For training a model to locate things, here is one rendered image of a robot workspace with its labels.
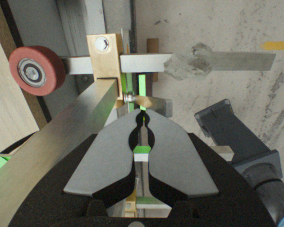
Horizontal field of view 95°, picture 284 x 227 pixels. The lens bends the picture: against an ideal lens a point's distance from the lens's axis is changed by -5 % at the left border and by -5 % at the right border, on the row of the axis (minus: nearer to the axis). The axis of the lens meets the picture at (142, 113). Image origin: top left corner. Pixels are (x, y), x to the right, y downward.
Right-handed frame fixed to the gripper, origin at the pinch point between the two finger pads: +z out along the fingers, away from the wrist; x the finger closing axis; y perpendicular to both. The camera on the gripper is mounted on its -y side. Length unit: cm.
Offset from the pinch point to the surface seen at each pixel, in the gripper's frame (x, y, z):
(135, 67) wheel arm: -1.8, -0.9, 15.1
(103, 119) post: -5.4, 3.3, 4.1
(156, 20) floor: 7, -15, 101
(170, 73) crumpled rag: 4.4, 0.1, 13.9
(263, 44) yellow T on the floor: 86, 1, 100
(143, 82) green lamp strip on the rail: -1.0, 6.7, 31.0
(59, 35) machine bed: -26.7, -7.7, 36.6
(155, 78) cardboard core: 6, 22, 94
